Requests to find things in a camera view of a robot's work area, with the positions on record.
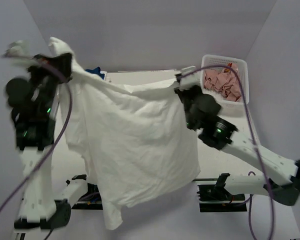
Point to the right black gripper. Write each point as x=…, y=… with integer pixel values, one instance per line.
x=181, y=92

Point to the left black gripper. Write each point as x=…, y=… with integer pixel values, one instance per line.
x=64, y=61

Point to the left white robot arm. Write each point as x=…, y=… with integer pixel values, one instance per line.
x=33, y=113

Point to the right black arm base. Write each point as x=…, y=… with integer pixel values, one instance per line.
x=213, y=198

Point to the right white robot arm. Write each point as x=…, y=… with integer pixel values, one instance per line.
x=281, y=176

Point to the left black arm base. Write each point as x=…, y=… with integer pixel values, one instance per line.
x=81, y=195

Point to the folded white t shirt stack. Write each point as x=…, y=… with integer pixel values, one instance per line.
x=106, y=78

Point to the pink t shirt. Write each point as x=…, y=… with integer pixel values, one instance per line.
x=223, y=82

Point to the white plastic basket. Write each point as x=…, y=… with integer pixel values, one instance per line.
x=240, y=68

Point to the folded blue t shirt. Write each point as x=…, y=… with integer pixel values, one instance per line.
x=96, y=71

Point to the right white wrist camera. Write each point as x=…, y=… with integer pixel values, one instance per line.
x=187, y=78

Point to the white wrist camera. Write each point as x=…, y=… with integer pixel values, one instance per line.
x=18, y=54
x=187, y=78

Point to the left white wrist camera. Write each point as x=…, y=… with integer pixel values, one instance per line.
x=18, y=54

